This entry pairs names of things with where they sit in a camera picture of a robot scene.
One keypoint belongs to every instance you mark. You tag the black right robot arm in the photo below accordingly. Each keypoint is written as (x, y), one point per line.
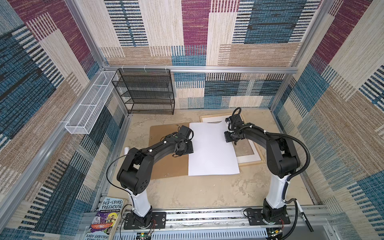
(287, 157)

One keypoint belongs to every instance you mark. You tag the black marker pen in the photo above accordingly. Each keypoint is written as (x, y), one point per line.
(304, 217)

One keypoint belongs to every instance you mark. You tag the white wire mesh basket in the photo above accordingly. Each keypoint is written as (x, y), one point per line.
(86, 114)

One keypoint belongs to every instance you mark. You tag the dark photo print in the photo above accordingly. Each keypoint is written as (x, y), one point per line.
(212, 154)

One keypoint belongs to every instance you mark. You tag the colourful treehouse book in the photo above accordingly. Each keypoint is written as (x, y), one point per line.
(105, 222)

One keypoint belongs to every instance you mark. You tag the brown frame backing board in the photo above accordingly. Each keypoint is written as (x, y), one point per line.
(168, 166)

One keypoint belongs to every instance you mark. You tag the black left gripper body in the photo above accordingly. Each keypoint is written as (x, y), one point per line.
(187, 148)

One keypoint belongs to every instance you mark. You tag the light wooden picture frame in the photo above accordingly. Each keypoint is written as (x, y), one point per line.
(258, 159)

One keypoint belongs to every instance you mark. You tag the black wire shelf rack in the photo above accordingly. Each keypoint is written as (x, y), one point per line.
(145, 91)

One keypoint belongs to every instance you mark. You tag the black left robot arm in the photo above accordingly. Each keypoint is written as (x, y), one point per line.
(135, 174)

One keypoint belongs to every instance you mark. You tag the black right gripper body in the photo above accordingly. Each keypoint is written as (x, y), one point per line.
(231, 136)

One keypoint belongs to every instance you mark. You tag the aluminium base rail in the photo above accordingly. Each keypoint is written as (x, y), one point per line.
(232, 224)

